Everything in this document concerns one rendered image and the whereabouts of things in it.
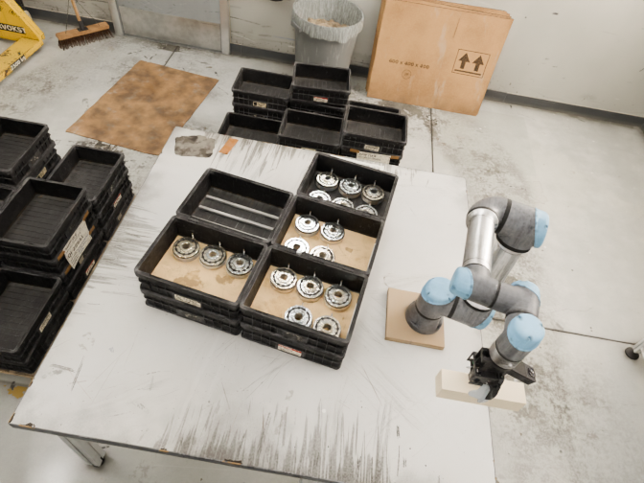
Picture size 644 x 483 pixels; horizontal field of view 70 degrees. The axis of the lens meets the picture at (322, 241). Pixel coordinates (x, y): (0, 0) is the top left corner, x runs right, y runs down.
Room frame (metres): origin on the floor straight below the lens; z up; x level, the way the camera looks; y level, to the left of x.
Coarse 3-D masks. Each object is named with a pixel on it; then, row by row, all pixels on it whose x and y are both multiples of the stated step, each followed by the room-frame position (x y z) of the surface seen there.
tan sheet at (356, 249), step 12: (288, 228) 1.29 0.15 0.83; (312, 240) 1.25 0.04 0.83; (348, 240) 1.28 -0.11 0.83; (360, 240) 1.29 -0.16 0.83; (372, 240) 1.31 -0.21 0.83; (336, 252) 1.20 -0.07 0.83; (348, 252) 1.21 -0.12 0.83; (360, 252) 1.23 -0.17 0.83; (348, 264) 1.15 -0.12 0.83; (360, 264) 1.16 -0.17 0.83
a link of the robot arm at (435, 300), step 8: (432, 280) 1.06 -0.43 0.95; (440, 280) 1.06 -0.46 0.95; (448, 280) 1.07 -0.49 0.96; (424, 288) 1.03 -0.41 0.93; (432, 288) 1.02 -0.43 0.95; (440, 288) 1.02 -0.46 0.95; (424, 296) 1.00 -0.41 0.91; (432, 296) 0.99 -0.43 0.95; (440, 296) 0.99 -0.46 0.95; (448, 296) 0.99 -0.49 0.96; (456, 296) 1.01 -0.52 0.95; (416, 304) 1.02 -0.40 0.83; (424, 304) 0.99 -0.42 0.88; (432, 304) 0.97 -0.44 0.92; (440, 304) 0.97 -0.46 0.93; (448, 304) 0.98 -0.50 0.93; (456, 304) 0.98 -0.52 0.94; (424, 312) 0.98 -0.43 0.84; (432, 312) 0.97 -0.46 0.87; (440, 312) 0.97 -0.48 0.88; (448, 312) 0.96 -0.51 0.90
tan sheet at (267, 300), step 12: (300, 276) 1.05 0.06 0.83; (264, 288) 0.97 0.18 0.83; (324, 288) 1.01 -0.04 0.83; (264, 300) 0.92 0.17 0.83; (276, 300) 0.92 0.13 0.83; (288, 300) 0.93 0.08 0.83; (300, 300) 0.94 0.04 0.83; (276, 312) 0.87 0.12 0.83; (312, 312) 0.90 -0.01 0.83; (324, 312) 0.91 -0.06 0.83; (336, 312) 0.92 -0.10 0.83; (348, 312) 0.93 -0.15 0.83; (312, 324) 0.85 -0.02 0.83; (348, 324) 0.88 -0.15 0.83
